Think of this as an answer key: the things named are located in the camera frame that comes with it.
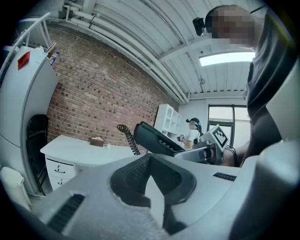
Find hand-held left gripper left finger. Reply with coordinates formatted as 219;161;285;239
31;154;165;240

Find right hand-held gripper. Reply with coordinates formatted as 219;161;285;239
173;124;230;166

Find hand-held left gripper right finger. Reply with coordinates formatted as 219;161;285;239
151;154;242;240

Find black telephone handset with cord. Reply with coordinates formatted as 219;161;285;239
133;121;186;158

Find black cable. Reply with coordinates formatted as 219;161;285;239
117;124;141;156

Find person's right forearm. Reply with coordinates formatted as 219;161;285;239
224;142;250;167

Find white desk with drawers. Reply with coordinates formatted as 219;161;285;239
40;135;150;192

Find white arched shelf cabinet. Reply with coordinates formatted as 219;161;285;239
154;104;182;139

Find brown tissue box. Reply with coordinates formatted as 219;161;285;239
90;137;104;148

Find dark framed window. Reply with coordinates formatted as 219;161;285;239
207;104;251;148

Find black folding chair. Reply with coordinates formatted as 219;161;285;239
26;114;49;196

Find white ceiling pipes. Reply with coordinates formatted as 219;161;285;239
62;0;190;104

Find white trash bin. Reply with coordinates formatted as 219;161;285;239
0;166;32;211

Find person's black shirt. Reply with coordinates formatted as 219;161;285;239
246;7;291;165

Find ceiling light panel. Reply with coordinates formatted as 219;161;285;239
199;52;256;67

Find clear water bottle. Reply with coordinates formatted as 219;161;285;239
49;51;61;65

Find person's head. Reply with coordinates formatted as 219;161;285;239
206;4;258;50

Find red sticker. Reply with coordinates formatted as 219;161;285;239
17;51;31;70

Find black head-mounted camera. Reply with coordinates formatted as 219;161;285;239
192;16;207;37

